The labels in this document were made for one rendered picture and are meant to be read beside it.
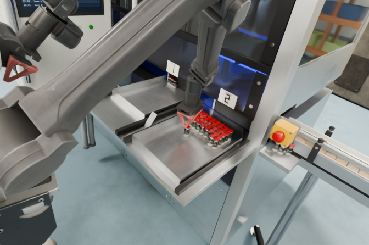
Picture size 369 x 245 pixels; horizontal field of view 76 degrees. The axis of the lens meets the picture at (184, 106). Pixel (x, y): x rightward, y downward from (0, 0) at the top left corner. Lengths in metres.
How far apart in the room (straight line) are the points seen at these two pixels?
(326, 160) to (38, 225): 0.91
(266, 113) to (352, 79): 3.46
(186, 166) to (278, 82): 0.42
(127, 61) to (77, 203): 1.60
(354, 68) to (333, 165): 3.34
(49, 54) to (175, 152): 0.85
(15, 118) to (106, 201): 1.52
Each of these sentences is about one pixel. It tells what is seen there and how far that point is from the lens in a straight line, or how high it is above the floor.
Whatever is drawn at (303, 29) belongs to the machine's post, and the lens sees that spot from 0.81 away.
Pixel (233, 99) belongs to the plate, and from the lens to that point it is 0.97.
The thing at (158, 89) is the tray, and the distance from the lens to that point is 1.26.
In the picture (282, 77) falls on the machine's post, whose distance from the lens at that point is 0.85.
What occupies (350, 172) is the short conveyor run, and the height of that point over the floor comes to 0.93.
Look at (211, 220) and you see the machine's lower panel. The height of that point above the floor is 0.30.
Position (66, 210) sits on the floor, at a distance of 1.85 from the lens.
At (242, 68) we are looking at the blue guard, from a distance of 0.92.
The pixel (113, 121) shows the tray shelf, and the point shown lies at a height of 0.88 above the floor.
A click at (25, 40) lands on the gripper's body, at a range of 0.74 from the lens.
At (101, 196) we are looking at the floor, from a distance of 1.86.
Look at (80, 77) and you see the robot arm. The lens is 0.32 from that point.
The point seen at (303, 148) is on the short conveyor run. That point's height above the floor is 0.92.
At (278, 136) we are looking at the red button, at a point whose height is 1.01.
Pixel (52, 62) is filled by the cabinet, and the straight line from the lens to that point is 1.41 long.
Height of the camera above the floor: 1.47
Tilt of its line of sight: 31 degrees down
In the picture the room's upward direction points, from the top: 9 degrees clockwise
